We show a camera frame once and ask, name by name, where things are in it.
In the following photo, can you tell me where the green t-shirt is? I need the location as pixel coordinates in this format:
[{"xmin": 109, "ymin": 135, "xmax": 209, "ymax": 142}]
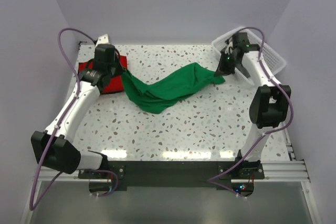
[{"xmin": 121, "ymin": 62, "xmax": 225, "ymax": 114}]

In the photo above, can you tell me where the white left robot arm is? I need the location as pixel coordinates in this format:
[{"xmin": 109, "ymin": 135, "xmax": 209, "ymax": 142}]
[{"xmin": 31, "ymin": 35, "xmax": 124, "ymax": 178}]

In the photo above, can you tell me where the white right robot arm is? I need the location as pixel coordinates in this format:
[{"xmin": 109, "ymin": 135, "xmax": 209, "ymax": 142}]
[{"xmin": 214, "ymin": 28, "xmax": 293, "ymax": 179}]

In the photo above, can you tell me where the red folded t-shirt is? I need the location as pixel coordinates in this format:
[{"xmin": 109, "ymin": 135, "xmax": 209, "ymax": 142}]
[{"xmin": 78, "ymin": 55, "xmax": 128, "ymax": 94}]

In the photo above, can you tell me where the white plastic basket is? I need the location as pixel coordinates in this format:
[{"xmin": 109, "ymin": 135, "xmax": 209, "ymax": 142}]
[{"xmin": 211, "ymin": 27, "xmax": 287, "ymax": 87}]

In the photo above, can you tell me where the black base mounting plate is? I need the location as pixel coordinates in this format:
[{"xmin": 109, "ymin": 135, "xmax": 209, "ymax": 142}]
[{"xmin": 78, "ymin": 161, "xmax": 265, "ymax": 196}]

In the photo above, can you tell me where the aluminium frame rail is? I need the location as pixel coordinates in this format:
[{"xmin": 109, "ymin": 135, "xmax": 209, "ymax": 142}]
[{"xmin": 22, "ymin": 134, "xmax": 323, "ymax": 224}]

